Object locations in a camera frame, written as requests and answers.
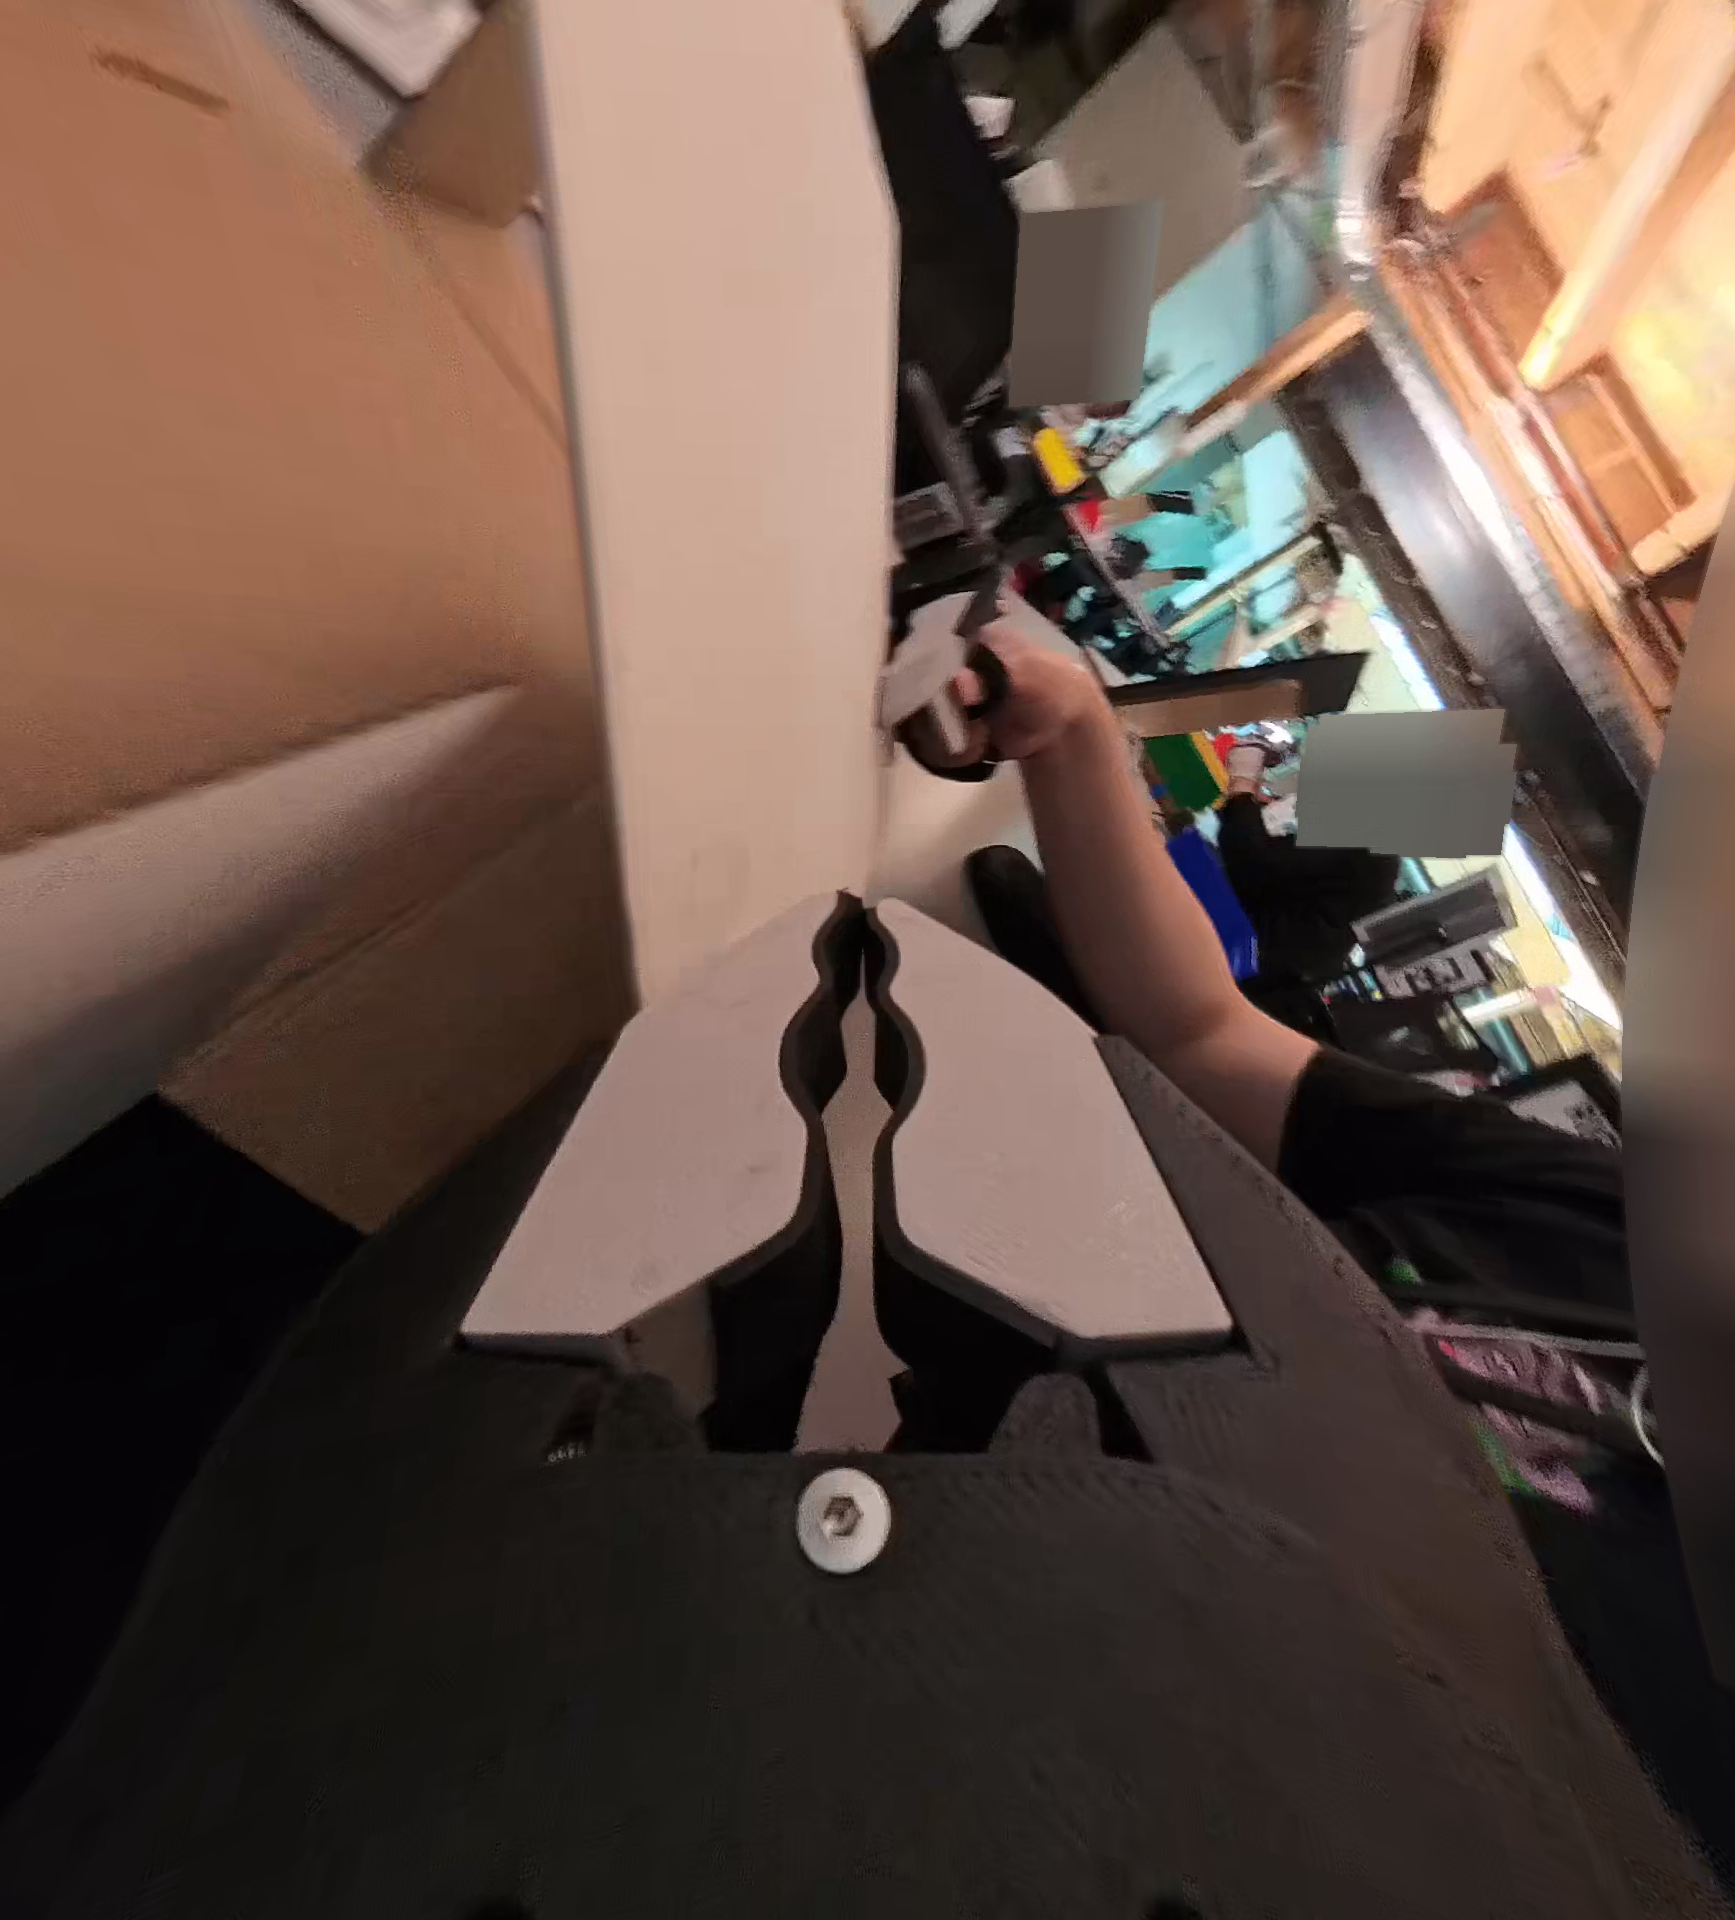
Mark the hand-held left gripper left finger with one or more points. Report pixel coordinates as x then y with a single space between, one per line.
658 1171

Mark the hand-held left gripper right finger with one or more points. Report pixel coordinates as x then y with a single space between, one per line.
1048 1184

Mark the white and brown cardboard box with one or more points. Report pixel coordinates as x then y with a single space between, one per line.
207 452

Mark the person's right forearm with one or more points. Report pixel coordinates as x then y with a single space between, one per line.
1151 931

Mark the person's right hand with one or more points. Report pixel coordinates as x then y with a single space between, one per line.
1048 695

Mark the black rounded object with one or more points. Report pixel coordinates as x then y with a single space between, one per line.
1014 908

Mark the green bin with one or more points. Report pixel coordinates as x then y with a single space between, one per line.
1172 769

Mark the yellow bin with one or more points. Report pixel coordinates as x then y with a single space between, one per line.
1214 769

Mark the red bin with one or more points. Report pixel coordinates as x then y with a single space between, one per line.
1243 755

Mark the blue bin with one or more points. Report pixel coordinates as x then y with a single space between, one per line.
1216 899

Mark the black electronic device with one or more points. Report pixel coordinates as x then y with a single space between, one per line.
1442 912

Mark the dark metal beam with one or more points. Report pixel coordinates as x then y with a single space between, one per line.
1468 567

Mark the wooden structure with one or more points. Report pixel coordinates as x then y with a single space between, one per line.
1604 436

